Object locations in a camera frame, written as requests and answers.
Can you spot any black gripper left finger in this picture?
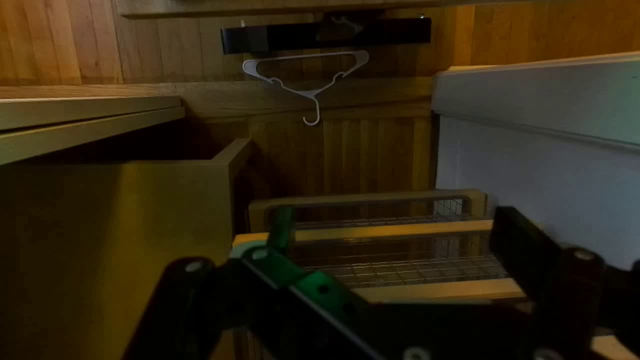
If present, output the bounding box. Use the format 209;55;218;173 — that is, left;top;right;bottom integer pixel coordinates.
122;207;403;360

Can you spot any wooden cabinet drawer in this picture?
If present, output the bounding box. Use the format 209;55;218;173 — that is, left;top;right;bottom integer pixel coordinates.
0;94;257;360

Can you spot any wooden tray with mesh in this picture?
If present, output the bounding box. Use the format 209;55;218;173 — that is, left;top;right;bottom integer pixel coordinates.
230;218;512;290

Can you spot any black horizontal bar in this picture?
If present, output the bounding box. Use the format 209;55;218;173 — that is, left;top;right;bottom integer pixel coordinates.
221;15;435;56

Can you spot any solid wooden shelf board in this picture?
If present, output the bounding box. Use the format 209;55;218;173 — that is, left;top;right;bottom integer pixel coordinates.
353;277;640;360

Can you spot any tall white panel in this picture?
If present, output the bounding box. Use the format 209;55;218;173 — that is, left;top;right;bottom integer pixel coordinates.
430;51;640;272

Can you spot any white wire clothes hanger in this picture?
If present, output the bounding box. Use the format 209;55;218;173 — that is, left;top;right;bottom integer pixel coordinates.
240;48;370;129

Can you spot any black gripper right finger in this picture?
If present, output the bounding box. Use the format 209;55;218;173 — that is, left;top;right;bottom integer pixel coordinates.
492;204;640;360

